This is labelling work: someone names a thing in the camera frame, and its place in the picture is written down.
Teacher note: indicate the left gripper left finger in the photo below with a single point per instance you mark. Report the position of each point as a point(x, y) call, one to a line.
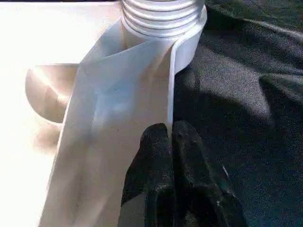
point(151, 177)

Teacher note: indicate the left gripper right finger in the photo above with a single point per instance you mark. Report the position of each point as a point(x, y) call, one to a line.
point(201, 189)

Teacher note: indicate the white plastic table top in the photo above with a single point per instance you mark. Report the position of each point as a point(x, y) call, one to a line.
point(106, 94)

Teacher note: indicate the white plastic table leg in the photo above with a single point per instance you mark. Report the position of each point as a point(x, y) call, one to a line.
point(163, 19)

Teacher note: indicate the black plastic mat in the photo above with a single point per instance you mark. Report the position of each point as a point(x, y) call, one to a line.
point(248, 94)

